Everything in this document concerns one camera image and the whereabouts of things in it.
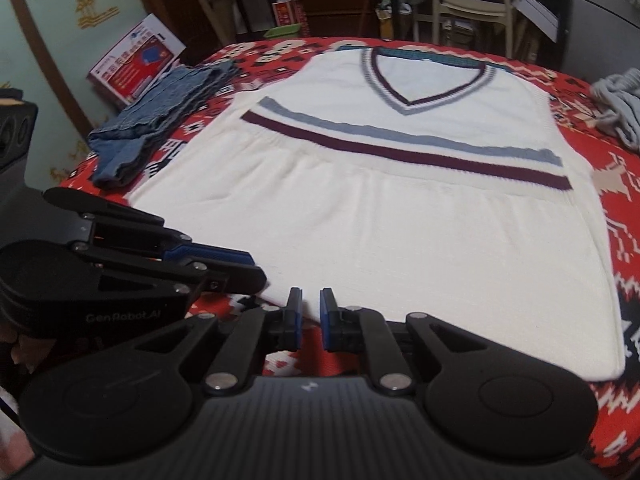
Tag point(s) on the grey garment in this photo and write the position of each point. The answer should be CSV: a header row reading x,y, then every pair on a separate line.
x,y
620,105

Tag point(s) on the person's left forearm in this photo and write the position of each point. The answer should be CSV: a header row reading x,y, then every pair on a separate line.
x,y
12,360

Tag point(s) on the beige chair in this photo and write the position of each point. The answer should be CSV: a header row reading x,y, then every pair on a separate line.
x,y
475,5

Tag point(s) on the green waste bin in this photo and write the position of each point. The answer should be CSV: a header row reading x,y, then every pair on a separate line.
x,y
282,31

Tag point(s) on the wooden drawer cabinet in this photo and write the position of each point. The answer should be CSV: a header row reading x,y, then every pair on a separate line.
x,y
340,10

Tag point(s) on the grey refrigerator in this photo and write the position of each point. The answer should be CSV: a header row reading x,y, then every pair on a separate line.
x,y
605,10

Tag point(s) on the white knit vest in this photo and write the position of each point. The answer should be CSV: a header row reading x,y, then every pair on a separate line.
x,y
375,235

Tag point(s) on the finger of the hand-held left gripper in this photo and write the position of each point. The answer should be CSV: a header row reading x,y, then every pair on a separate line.
x,y
125,220
225,280

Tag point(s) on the red patterned blanket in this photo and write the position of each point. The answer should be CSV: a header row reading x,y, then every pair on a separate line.
x,y
615,210

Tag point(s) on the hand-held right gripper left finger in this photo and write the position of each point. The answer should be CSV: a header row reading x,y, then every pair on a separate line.
x,y
296,317

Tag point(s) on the red and blue printed box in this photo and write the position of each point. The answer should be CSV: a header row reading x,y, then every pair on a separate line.
x,y
135,60

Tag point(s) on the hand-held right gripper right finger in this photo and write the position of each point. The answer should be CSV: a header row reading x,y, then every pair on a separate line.
x,y
327,320

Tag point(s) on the leaning cardboard sheets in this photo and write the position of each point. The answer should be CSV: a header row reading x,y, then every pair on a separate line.
x,y
215,17

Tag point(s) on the white cardboard box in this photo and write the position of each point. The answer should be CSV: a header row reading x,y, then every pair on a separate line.
x,y
537,12

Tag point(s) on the red and white carton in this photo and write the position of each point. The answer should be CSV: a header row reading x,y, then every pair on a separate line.
x,y
287,12

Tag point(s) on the blue jeans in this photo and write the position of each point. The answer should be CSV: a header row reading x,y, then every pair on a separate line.
x,y
165,105

